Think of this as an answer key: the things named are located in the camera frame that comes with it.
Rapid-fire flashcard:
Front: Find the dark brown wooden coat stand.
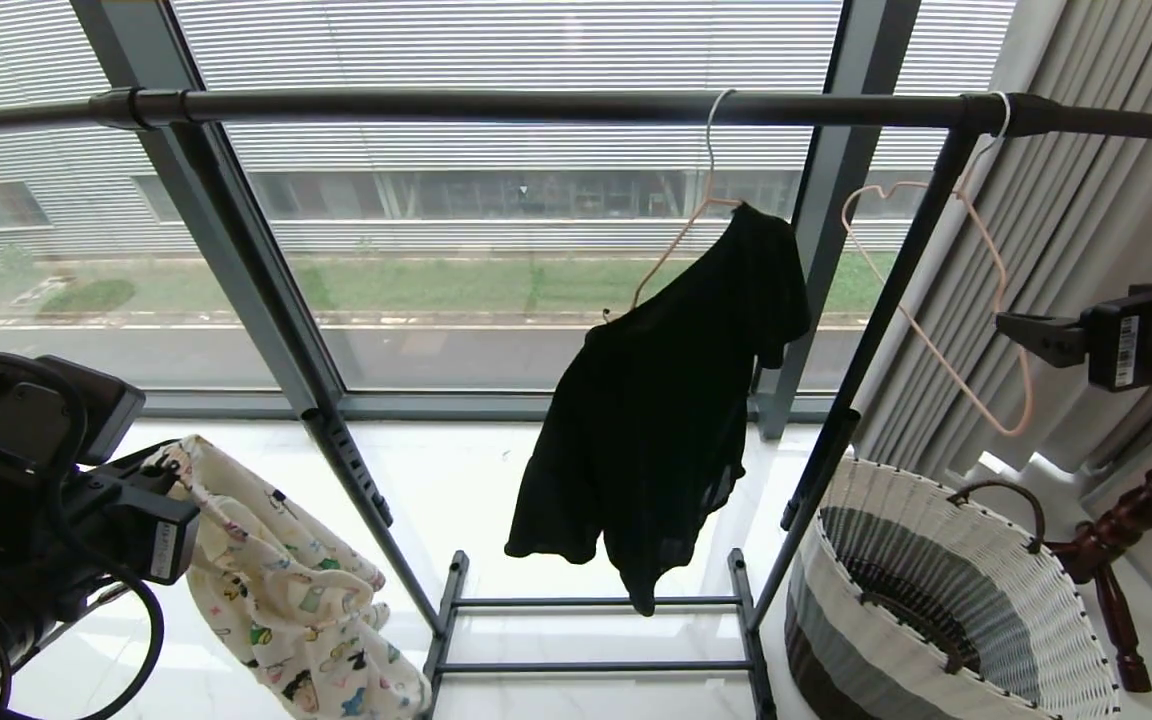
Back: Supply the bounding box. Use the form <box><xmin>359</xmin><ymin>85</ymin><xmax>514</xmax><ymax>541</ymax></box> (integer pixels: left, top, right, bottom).
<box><xmin>1046</xmin><ymin>405</ymin><xmax>1152</xmax><ymax>694</ymax></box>

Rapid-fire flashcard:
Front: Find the black garment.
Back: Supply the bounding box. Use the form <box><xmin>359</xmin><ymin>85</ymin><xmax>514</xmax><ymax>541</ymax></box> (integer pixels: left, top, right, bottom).
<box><xmin>504</xmin><ymin>203</ymin><xmax>813</xmax><ymax>617</ymax></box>

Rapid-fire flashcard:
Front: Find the black cable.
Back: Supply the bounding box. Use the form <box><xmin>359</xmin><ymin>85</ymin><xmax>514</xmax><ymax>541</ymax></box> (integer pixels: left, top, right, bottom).
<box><xmin>36</xmin><ymin>470</ymin><xmax>167</xmax><ymax>720</ymax></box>

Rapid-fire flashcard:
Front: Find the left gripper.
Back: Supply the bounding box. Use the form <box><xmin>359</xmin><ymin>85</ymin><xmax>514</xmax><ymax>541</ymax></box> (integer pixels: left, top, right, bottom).
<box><xmin>66</xmin><ymin>440</ymin><xmax>202</xmax><ymax>591</ymax></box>

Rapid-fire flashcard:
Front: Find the white laundry basket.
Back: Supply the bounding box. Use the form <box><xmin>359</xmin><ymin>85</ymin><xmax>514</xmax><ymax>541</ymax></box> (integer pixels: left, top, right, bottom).
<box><xmin>784</xmin><ymin>457</ymin><xmax>1122</xmax><ymax>720</ymax></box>

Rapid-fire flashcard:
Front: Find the beige curtain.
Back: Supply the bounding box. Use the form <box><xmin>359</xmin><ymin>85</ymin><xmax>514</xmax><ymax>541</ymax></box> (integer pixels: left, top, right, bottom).
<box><xmin>851</xmin><ymin>0</ymin><xmax>1152</xmax><ymax>481</ymax></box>

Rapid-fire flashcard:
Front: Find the black clothes rack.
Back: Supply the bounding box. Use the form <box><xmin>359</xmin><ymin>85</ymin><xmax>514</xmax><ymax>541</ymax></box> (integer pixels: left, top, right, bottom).
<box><xmin>0</xmin><ymin>88</ymin><xmax>1152</xmax><ymax>720</ymax></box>

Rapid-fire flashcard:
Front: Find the cream printed garment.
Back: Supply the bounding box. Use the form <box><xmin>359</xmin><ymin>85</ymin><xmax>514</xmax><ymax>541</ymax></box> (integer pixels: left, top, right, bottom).
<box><xmin>151</xmin><ymin>433</ymin><xmax>434</xmax><ymax>720</ymax></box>

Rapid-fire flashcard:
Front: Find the pink clothes hanger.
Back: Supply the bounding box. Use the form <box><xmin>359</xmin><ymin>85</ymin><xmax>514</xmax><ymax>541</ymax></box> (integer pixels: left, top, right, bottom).
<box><xmin>601</xmin><ymin>88</ymin><xmax>747</xmax><ymax>323</ymax></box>
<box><xmin>841</xmin><ymin>92</ymin><xmax>1034</xmax><ymax>438</ymax></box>

